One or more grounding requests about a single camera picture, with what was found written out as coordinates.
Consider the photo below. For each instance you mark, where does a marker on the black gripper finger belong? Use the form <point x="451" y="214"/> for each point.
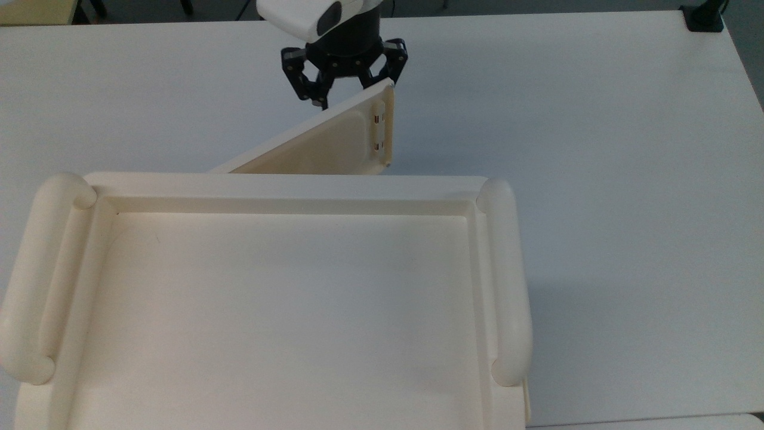
<point x="301" y="74"/>
<point x="395" y="57"/>

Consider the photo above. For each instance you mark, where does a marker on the large cream plastic tray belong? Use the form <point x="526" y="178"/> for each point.
<point x="280" y="310"/>

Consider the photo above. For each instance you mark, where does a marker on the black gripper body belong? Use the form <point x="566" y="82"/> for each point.
<point x="346" y="63"/>

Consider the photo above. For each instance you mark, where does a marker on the yellow wooden table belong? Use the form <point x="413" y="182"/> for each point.
<point x="36" y="11"/>

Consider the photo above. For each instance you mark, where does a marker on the cream plastic cabinet door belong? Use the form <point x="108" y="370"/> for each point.
<point x="334" y="140"/>

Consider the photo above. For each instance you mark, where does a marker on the black table clamp mount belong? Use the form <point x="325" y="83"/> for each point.
<point x="704" y="15"/>

